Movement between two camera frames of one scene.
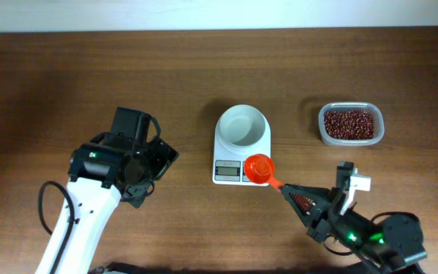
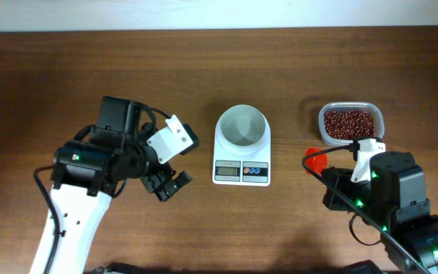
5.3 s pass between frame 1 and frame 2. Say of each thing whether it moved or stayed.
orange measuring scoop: moved
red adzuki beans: stayed
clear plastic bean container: stayed
